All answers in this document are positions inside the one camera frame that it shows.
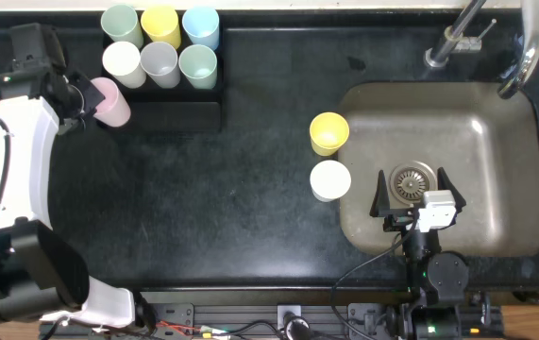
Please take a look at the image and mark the grey cup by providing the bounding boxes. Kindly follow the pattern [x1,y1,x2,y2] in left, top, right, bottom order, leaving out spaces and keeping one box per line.
[140,41,182,90]

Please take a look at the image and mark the steel sink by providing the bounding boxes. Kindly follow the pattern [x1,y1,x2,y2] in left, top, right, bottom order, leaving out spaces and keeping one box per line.
[337,80,539,259]

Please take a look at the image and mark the pink cup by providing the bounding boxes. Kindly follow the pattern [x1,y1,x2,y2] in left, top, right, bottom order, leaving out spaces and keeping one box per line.
[90,76,132,128]

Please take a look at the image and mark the blue cup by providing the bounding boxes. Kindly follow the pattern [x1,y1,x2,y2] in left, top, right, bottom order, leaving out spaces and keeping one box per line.
[181,7,221,52]

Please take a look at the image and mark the white cup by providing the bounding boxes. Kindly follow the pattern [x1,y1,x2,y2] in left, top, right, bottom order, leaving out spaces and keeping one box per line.
[309,160,352,203]
[101,41,147,90]

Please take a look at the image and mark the mounting rail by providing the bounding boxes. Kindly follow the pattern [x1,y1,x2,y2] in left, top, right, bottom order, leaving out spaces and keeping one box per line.
[38,301,506,340]

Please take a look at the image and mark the green cup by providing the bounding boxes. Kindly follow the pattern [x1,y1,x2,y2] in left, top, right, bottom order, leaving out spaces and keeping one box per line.
[177,43,219,91]
[100,4,145,49]

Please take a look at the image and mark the black tray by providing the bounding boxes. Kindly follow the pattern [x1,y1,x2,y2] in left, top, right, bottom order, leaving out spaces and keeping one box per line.
[97,27,226,134]

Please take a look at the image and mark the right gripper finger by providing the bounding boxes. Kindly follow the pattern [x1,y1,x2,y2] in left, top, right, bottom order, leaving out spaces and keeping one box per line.
[436,166,467,212]
[369,169,392,218]

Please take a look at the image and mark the steel tap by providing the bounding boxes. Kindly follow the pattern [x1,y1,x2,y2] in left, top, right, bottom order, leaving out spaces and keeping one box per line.
[422,0,539,100]

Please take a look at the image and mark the yellow cup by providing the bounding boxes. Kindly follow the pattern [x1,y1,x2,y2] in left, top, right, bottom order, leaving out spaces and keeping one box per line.
[309,111,351,158]
[140,5,182,50]

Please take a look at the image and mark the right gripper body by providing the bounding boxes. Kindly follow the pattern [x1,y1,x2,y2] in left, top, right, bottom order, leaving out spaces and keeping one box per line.
[381,207,420,232]

